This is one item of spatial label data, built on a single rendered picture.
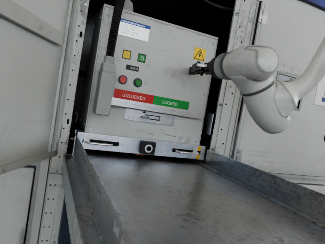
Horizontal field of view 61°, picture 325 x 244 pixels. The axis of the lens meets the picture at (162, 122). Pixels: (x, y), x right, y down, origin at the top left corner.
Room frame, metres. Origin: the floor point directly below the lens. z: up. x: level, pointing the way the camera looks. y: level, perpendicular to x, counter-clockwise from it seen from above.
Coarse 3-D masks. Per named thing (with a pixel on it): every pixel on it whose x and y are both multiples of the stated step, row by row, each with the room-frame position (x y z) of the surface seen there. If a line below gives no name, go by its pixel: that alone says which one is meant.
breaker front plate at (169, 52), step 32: (160, 32) 1.09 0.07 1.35; (192, 32) 1.15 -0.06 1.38; (96, 64) 1.01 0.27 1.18; (128, 64) 1.05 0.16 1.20; (160, 64) 1.10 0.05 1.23; (192, 64) 1.16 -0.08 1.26; (160, 96) 1.11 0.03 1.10; (192, 96) 1.17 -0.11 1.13; (96, 128) 1.02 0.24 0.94; (128, 128) 1.07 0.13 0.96; (160, 128) 1.12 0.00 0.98; (192, 128) 1.18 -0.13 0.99
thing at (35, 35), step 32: (0, 0) 0.58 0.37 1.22; (32, 0) 0.72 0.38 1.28; (64, 0) 0.89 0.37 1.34; (0, 32) 0.62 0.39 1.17; (32, 32) 0.74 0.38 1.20; (64, 32) 0.92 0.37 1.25; (0, 64) 0.64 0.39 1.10; (32, 64) 0.76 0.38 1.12; (0, 96) 0.65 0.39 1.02; (32, 96) 0.79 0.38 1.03; (64, 96) 0.93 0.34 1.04; (0, 128) 0.67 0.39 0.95; (32, 128) 0.81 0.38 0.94; (0, 160) 0.68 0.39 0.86; (32, 160) 0.78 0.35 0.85
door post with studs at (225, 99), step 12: (240, 0) 1.18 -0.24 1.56; (240, 12) 1.18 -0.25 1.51; (240, 24) 1.19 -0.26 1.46; (240, 36) 1.19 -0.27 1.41; (228, 48) 1.18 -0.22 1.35; (228, 84) 1.18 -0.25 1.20; (228, 96) 1.19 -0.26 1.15; (216, 108) 1.22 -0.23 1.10; (228, 108) 1.19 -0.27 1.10; (216, 120) 1.18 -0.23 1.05; (228, 120) 1.20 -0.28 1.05; (216, 132) 1.18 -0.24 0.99; (216, 144) 1.18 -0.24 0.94
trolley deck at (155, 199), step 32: (64, 160) 0.86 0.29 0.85; (96, 160) 0.93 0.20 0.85; (128, 160) 1.02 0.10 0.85; (64, 192) 0.72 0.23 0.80; (128, 192) 0.66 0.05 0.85; (160, 192) 0.70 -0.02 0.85; (192, 192) 0.75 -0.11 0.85; (224, 192) 0.80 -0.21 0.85; (128, 224) 0.48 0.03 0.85; (160, 224) 0.51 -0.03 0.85; (192, 224) 0.53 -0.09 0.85; (224, 224) 0.56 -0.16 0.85; (256, 224) 0.59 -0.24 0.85; (288, 224) 0.62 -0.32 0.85
